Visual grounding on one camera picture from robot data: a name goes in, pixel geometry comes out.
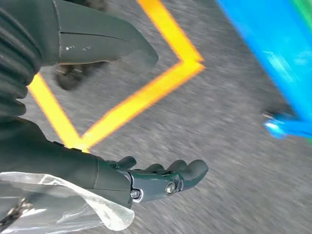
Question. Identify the blue metal shelf rack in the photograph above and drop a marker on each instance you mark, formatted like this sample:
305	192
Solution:
280	48

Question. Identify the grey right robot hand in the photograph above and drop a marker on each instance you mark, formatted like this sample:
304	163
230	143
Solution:
97	32

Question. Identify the clear plastic film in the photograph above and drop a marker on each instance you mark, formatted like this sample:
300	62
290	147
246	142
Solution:
72	210

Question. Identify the green plastic crate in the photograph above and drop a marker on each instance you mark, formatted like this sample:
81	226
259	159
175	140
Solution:
306	8

